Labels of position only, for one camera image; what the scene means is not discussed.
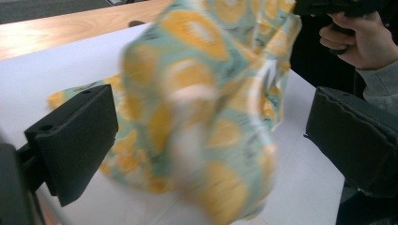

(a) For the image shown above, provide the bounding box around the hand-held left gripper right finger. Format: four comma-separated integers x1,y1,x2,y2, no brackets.
304,85,398,199

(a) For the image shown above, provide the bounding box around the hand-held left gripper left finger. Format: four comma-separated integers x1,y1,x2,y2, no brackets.
23,83,120,208

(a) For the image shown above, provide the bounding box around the green yellow floral cloth bag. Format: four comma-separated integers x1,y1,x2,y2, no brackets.
46,0,303,225

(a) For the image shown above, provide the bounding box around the white table mat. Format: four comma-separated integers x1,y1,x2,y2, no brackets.
0,22,345,225

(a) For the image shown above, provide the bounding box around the wooden table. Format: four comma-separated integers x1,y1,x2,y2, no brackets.
0,0,175,61

